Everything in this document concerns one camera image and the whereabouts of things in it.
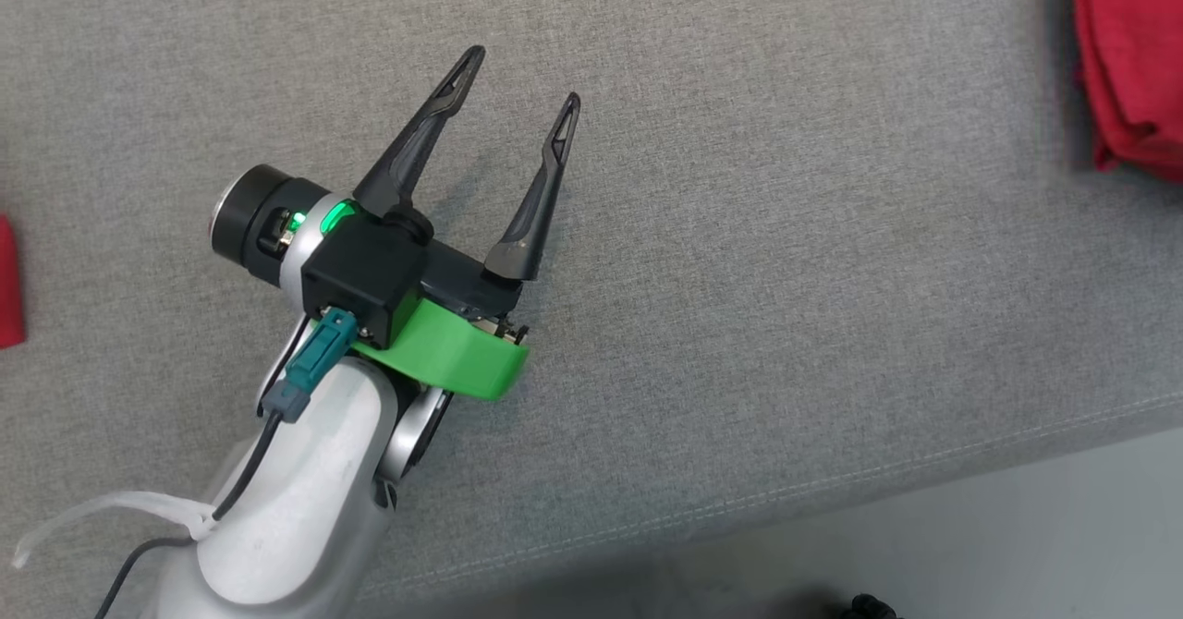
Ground white plastic cable tie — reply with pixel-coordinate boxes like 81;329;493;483
14;492;218;569

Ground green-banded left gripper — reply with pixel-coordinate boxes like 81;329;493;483
349;44;582;403

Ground left teal-plug black cable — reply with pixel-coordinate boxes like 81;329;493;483
92;309;360;619

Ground red shirt with white sleeves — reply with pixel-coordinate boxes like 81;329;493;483
0;215;27;350

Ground red shorts with white stripe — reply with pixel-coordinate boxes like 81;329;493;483
1067;0;1183;184

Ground small black object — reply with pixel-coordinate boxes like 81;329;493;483
841;593;902;619

